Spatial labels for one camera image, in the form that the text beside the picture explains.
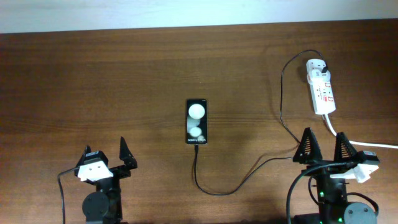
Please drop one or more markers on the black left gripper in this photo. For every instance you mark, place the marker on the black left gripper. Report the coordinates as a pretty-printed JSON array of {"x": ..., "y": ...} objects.
[{"x": 129, "y": 162}]

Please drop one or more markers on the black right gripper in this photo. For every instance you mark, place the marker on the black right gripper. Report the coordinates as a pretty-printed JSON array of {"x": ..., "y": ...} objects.
[{"x": 314, "y": 155}]

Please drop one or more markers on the black Samsung flip phone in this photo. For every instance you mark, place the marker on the black Samsung flip phone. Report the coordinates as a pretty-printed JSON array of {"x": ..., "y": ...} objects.
[{"x": 196, "y": 122}]

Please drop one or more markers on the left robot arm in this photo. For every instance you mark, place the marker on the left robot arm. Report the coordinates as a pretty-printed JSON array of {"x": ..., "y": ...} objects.
[{"x": 104, "y": 205}]

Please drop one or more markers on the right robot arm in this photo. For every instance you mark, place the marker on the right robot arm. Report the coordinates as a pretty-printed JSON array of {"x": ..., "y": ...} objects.
[{"x": 335, "y": 203}]

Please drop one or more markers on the white USB charger adapter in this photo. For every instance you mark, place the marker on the white USB charger adapter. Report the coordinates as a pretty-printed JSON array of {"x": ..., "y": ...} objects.
[{"x": 317, "y": 71}]

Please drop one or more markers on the white power strip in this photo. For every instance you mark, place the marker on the white power strip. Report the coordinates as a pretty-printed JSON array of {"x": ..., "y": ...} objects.
[{"x": 322, "y": 94}]

